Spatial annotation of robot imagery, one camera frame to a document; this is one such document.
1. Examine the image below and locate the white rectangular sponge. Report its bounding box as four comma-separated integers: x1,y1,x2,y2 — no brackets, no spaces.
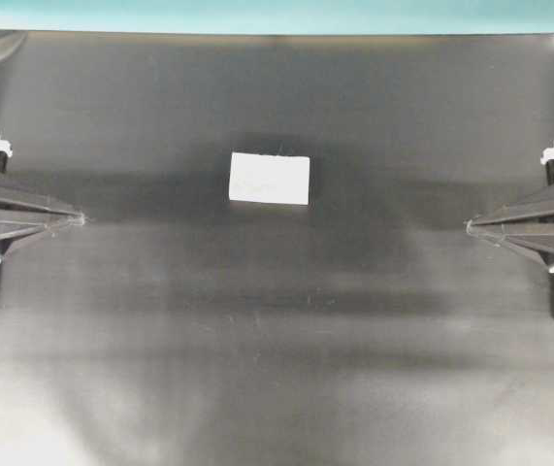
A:
229,152,310,205

